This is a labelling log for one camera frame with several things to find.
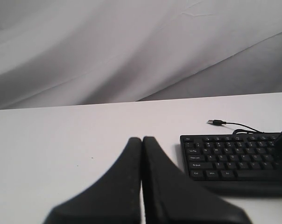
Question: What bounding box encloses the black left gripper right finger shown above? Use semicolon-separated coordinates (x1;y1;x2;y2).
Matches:
142;136;250;224

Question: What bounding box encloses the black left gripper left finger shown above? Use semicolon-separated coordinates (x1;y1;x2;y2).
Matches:
44;137;142;224

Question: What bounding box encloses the black Acer keyboard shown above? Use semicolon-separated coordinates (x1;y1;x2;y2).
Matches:
180;133;282;197

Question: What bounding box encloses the grey backdrop cloth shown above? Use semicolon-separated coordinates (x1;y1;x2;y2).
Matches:
0;0;282;109

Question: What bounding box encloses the black USB cable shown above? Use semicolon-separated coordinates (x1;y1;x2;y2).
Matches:
206;119;267;135

